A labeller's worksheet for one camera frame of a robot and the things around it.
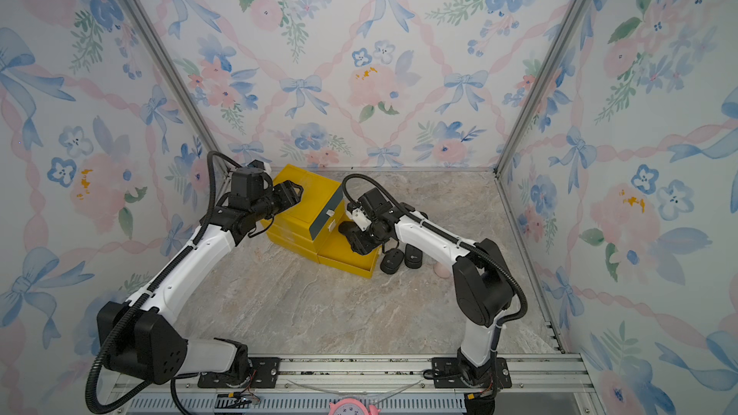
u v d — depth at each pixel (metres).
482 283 0.47
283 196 0.71
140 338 0.40
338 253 0.91
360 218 0.80
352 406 0.68
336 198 0.86
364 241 0.78
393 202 0.63
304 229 0.78
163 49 0.85
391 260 0.92
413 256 0.93
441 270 0.92
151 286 0.43
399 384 0.73
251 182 0.61
